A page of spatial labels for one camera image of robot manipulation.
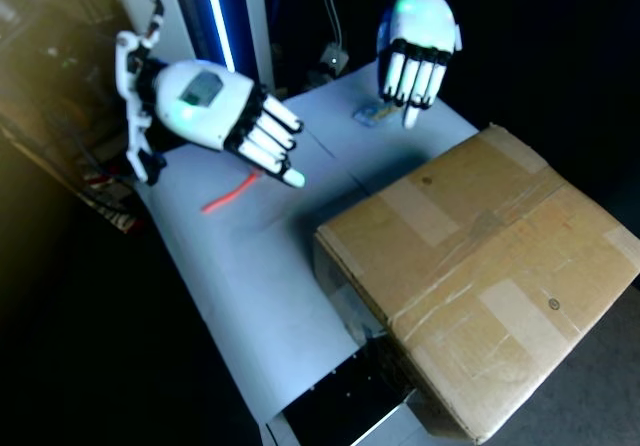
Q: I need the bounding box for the white paper sheet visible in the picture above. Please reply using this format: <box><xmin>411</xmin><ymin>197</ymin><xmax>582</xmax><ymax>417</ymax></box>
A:
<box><xmin>133</xmin><ymin>59</ymin><xmax>480</xmax><ymax>425</ymax></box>

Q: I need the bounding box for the white hanging cable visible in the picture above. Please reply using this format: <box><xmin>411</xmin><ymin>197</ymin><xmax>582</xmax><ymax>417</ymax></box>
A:
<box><xmin>313</xmin><ymin>0</ymin><xmax>347</xmax><ymax>50</ymax></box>

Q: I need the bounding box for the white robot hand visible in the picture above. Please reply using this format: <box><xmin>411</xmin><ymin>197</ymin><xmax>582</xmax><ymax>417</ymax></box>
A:
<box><xmin>375</xmin><ymin>0</ymin><xmax>464</xmax><ymax>131</ymax></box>
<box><xmin>151</xmin><ymin>58</ymin><xmax>307</xmax><ymax>189</ymax></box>

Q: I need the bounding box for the orange plastic tool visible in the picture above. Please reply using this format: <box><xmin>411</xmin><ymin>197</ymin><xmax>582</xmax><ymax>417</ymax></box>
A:
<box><xmin>201</xmin><ymin>169</ymin><xmax>264</xmax><ymax>215</ymax></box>

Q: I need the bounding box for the red and white printed box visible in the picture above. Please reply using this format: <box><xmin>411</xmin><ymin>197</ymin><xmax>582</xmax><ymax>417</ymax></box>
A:
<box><xmin>82</xmin><ymin>165</ymin><xmax>144</xmax><ymax>235</ymax></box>

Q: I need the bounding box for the large taped cardboard box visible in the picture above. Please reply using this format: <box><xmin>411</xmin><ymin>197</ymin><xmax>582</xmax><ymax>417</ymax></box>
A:
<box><xmin>313</xmin><ymin>123</ymin><xmax>640</xmax><ymax>446</ymax></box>

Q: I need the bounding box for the black perforated metal panel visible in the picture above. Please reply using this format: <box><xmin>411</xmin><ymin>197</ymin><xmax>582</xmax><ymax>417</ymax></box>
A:
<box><xmin>267</xmin><ymin>335</ymin><xmax>419</xmax><ymax>446</ymax></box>

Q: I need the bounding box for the plain brown cardboard box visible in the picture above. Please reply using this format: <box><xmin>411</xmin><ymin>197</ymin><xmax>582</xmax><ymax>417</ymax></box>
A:
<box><xmin>0</xmin><ymin>0</ymin><xmax>131</xmax><ymax>217</ymax></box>

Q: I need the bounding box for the white adapter with green light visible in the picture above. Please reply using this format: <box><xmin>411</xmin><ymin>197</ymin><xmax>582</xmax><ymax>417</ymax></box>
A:
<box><xmin>319</xmin><ymin>43</ymin><xmax>351</xmax><ymax>75</ymax></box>

